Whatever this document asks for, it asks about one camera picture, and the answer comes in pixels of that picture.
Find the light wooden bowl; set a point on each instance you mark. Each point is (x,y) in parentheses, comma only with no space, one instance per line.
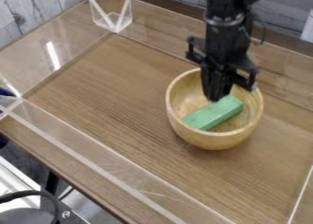
(185,98)

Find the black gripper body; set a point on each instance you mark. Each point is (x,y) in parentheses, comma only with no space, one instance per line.
(224,48)

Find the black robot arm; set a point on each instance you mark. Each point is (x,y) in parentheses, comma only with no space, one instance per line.
(226,8)

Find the green rectangular block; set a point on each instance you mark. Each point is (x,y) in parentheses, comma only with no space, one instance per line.
(214,113)

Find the blue object at left edge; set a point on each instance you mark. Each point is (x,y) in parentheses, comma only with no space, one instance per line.
(4,92)

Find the white object at right edge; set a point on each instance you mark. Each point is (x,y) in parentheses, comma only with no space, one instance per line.
(307,36)

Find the black metal table leg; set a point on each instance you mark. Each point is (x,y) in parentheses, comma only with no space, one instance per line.
(52,183)

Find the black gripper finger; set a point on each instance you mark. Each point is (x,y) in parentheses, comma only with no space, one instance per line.
(212,82)
(226,82)

